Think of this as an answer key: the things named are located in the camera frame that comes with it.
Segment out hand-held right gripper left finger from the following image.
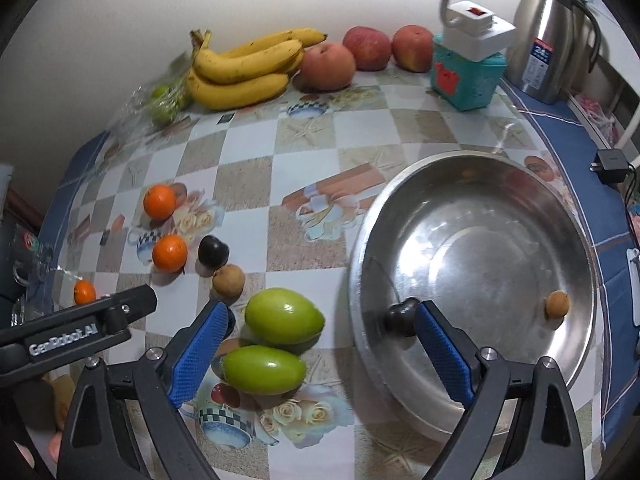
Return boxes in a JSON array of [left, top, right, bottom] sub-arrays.
[[57, 300, 236, 480]]

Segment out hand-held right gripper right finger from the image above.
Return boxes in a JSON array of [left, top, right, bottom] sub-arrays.
[[414, 300, 587, 480]]

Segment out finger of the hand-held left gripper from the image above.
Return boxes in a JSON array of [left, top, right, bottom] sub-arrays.
[[0, 285, 158, 388]]

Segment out dark plum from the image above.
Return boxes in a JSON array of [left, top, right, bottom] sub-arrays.
[[382, 297, 423, 337], [198, 235, 231, 267]]

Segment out large green jujube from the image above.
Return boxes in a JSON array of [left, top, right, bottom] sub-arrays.
[[244, 287, 326, 346], [221, 345, 307, 396]]

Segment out brown longan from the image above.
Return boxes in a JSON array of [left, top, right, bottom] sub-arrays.
[[212, 264, 246, 301], [545, 290, 571, 321]]

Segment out stainless steel basin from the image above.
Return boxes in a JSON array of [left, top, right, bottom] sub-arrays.
[[347, 150, 601, 443]]

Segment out clear plastic package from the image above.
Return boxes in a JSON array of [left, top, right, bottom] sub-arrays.
[[15, 230, 66, 311]]

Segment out checkered printed tablecloth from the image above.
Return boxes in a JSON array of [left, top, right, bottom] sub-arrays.
[[37, 60, 640, 480]]

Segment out clear plastic bag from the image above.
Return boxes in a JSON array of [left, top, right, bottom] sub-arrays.
[[107, 67, 196, 136]]

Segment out black charger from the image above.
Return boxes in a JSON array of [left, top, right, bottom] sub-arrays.
[[590, 148, 630, 186]]

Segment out teal plastic box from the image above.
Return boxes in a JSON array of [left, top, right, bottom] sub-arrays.
[[430, 34, 507, 112]]

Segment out pink plastic bag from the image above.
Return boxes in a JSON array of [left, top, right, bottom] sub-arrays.
[[575, 92, 618, 146]]

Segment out white pipe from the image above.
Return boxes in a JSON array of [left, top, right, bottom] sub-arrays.
[[617, 105, 640, 168]]

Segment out yellow banana bunch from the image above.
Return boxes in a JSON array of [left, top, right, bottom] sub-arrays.
[[187, 27, 329, 111]]

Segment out red apple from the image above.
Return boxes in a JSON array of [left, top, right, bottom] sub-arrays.
[[391, 25, 435, 73], [342, 26, 392, 72]]

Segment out pale peach-coloured apple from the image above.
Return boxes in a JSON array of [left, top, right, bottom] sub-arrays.
[[299, 42, 357, 92]]

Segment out white power strip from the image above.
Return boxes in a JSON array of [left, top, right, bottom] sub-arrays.
[[442, 1, 517, 61]]

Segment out stainless steel thermos jug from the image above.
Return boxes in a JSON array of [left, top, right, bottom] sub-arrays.
[[505, 0, 601, 106]]

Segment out brown wooden rail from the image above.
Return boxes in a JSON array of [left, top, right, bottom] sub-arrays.
[[5, 187, 46, 231]]

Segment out thin black charger cable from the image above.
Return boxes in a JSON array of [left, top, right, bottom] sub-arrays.
[[620, 162, 640, 256]]

